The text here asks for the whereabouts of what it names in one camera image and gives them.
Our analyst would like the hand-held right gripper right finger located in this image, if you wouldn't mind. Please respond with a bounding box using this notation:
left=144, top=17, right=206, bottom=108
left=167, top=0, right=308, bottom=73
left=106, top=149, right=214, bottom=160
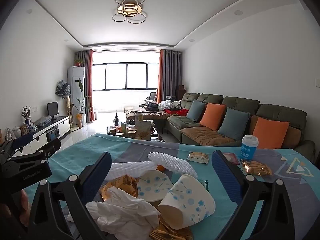
left=211, top=150, right=295, bottom=240

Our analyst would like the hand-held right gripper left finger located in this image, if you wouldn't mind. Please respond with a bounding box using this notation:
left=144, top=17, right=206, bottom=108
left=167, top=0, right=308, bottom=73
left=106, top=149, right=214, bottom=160
left=27, top=151, right=112, bottom=240

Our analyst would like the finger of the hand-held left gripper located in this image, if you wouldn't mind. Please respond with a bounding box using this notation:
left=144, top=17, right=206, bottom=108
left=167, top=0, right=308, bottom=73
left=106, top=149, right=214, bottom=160
left=0, top=132, right=34, bottom=158
left=7, top=138, right=62, bottom=164

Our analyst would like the gold foil wrapper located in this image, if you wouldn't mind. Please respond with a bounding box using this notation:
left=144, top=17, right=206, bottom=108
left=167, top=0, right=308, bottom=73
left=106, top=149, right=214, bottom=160
left=241, top=160, right=273, bottom=177
left=149, top=219, right=193, bottom=240
left=100, top=175, right=138, bottom=203

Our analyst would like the white foam fruit net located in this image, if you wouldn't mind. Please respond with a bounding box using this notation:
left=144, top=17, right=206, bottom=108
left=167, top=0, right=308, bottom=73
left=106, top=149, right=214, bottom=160
left=105, top=161, right=157, bottom=181
left=147, top=151, right=198, bottom=178

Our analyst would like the white tissue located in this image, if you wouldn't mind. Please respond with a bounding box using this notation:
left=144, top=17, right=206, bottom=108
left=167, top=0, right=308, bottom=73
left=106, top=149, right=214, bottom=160
left=86, top=186, right=161, bottom=240

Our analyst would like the crushed dotted paper cup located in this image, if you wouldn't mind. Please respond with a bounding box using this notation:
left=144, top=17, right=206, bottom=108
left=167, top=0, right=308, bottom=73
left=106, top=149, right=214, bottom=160
left=157, top=174, right=216, bottom=230

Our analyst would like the person's left hand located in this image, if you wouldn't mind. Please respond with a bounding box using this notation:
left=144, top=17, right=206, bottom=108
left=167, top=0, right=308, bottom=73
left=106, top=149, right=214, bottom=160
left=19, top=189, right=32, bottom=227

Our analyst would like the plastic-wrapped ship model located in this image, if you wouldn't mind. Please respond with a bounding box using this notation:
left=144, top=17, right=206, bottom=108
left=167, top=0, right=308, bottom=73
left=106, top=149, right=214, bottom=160
left=3, top=127, right=14, bottom=141

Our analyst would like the pink packet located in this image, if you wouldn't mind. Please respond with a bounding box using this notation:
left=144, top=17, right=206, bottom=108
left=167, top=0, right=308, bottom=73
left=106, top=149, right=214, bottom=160
left=222, top=152, right=242, bottom=165

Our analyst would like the white TV cabinet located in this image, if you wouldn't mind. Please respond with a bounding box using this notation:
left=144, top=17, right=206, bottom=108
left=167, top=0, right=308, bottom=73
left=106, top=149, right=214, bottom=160
left=0, top=116, right=71, bottom=155

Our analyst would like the teal printed blanket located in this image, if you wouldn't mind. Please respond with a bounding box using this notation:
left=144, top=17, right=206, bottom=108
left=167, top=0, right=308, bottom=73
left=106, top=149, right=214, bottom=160
left=21, top=133, right=320, bottom=240

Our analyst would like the plastic-wrapped bundle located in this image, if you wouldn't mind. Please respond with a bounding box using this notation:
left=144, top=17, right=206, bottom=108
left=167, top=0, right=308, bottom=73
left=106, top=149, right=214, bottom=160
left=34, top=116, right=52, bottom=127

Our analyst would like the plant in blue vase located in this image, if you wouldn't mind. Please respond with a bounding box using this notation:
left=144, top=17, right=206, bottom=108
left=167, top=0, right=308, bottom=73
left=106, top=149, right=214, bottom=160
left=21, top=106, right=32, bottom=125

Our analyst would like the beige snack packet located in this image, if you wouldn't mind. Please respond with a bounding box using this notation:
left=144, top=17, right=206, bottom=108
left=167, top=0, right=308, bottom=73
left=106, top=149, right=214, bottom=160
left=186, top=152, right=209, bottom=165

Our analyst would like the black monitor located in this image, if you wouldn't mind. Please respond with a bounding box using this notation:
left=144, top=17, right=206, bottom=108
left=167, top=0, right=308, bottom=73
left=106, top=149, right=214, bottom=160
left=47, top=101, right=60, bottom=121

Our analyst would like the blue white lidded cup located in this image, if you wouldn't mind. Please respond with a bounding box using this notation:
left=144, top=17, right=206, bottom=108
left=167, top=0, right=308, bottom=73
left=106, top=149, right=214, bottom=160
left=241, top=134, right=259, bottom=160

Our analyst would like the brown seat pad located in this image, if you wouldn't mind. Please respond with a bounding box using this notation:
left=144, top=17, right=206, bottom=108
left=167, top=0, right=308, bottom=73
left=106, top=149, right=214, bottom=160
left=180, top=126, right=235, bottom=147

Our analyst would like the tall leafy potted plant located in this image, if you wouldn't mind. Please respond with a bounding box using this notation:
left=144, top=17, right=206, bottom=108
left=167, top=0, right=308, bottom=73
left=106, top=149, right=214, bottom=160
left=70, top=79, right=93, bottom=127

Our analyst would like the blue-grey cushion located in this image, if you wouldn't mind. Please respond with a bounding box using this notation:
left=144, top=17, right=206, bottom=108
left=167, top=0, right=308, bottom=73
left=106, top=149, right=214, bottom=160
left=186, top=99, right=207, bottom=122
left=218, top=107, right=251, bottom=141

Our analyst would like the cloth-covered standing fan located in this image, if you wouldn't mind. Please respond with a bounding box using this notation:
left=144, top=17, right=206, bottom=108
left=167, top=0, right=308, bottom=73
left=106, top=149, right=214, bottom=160
left=55, top=80, right=72, bottom=126

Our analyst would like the orange cushion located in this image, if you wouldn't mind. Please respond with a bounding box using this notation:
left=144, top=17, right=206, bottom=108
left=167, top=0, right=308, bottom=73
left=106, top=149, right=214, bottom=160
left=199, top=102, right=227, bottom=131
left=252, top=117, right=290, bottom=149

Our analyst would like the paper snack bag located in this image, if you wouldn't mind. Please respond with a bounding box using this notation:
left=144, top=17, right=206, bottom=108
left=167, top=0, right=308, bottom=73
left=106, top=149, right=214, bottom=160
left=135, top=120, right=152, bottom=141

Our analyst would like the white standing air conditioner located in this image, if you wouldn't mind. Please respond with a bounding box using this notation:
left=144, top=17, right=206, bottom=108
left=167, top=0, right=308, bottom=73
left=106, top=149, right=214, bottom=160
left=67, top=66, right=85, bottom=128

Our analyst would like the grey orange curtain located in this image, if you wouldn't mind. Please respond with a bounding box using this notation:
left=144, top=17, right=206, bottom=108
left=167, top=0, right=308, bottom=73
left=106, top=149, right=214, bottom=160
left=157, top=49, right=183, bottom=101
left=74, top=49, right=97, bottom=122

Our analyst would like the glass coffee table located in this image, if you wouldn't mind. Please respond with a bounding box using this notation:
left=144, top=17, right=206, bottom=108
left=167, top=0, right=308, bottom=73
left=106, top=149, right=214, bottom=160
left=107, top=124, right=167, bottom=141

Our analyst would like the brown ottoman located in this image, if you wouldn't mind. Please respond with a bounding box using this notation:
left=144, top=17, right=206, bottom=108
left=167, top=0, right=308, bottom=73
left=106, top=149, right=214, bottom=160
left=126, top=109, right=173, bottom=122

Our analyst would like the green sectional sofa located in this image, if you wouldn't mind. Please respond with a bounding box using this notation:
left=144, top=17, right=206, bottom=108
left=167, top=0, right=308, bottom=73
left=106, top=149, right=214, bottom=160
left=166, top=92, right=316, bottom=163

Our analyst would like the pile of white clothes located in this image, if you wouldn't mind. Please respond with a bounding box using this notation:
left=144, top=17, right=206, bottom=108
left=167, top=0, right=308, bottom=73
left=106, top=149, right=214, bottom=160
left=157, top=100, right=182, bottom=110

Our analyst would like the dark brown box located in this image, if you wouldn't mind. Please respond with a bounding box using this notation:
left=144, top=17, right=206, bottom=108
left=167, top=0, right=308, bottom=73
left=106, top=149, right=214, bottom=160
left=175, top=85, right=187, bottom=100

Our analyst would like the black office chair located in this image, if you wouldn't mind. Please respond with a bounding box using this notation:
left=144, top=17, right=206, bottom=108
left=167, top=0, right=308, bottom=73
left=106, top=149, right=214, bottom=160
left=139, top=92, right=158, bottom=108

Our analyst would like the large window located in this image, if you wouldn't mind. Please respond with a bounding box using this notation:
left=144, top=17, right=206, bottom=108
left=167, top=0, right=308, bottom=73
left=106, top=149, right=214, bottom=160
left=91, top=62, right=159, bottom=91

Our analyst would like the ring ceiling lamp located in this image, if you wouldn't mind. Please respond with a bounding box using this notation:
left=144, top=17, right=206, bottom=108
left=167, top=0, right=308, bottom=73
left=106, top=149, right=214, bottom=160
left=112, top=0, right=147, bottom=24

